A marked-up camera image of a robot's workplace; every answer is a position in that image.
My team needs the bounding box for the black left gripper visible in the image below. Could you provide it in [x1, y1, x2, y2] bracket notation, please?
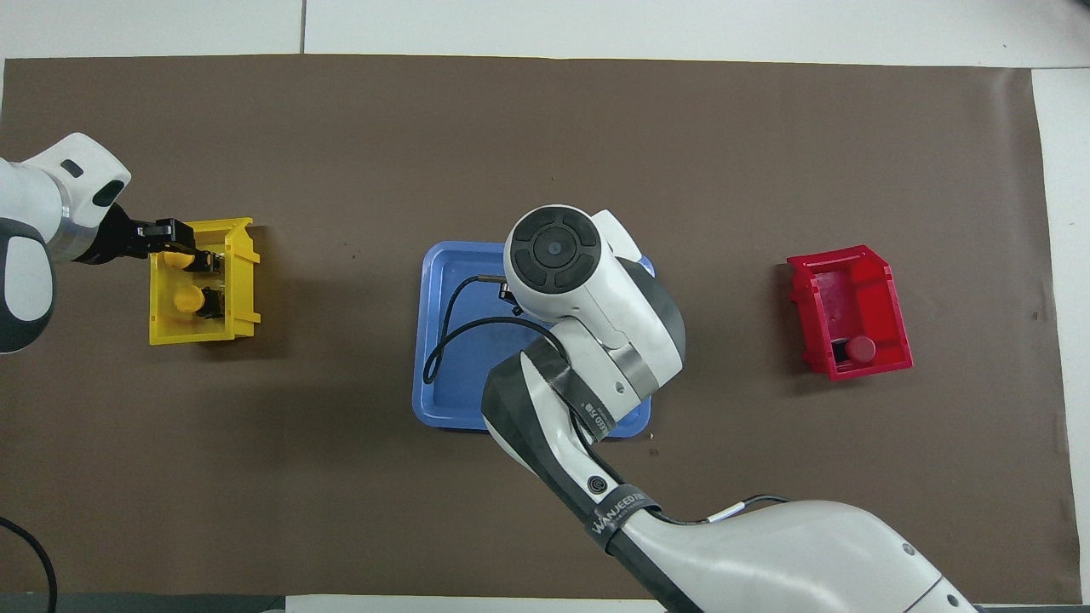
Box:
[81, 203, 200, 266]

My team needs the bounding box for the yellow push button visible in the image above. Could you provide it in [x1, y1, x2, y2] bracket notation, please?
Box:
[173, 285, 227, 322]
[160, 247, 226, 274]

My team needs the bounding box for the red push button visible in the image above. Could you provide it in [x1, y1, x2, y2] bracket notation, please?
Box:
[832, 335, 879, 366]

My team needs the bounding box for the blue plastic tray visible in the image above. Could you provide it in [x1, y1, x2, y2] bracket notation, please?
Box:
[411, 241, 657, 439]

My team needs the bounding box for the yellow plastic bin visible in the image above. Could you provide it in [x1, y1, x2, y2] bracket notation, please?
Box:
[149, 217, 261, 346]

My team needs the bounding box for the brown paper table mat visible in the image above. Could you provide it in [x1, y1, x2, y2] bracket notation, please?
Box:
[0, 54, 1082, 602]

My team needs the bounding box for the red plastic bin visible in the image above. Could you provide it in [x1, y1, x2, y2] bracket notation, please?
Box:
[784, 244, 915, 381]

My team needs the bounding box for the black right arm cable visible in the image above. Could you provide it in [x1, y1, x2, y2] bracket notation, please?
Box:
[422, 272, 795, 525]

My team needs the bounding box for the black loose cable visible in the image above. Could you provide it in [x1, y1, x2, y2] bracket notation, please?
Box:
[0, 515, 59, 613]

